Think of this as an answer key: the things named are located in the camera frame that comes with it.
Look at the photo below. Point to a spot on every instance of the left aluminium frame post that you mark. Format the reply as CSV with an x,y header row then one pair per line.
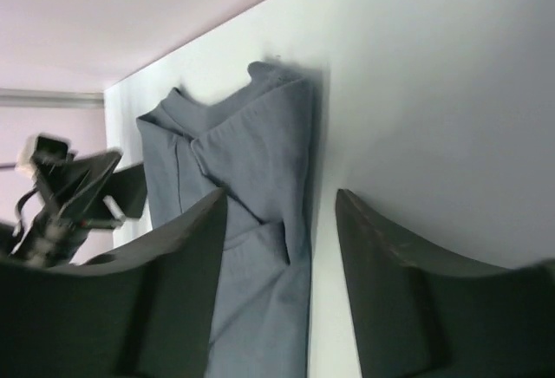
x,y
19,98

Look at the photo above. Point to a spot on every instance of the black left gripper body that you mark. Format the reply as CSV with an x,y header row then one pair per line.
x,y
65,205

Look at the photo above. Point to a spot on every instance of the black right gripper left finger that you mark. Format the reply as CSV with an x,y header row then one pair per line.
x,y
141,310

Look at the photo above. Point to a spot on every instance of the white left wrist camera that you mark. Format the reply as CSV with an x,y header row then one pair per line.
x,y
42,148

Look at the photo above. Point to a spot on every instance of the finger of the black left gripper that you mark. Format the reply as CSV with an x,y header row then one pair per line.
x,y
128,188

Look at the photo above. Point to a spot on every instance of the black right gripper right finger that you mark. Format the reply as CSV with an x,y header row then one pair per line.
x,y
419,310

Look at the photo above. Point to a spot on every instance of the grey t shirt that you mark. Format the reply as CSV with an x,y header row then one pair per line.
x,y
255,144

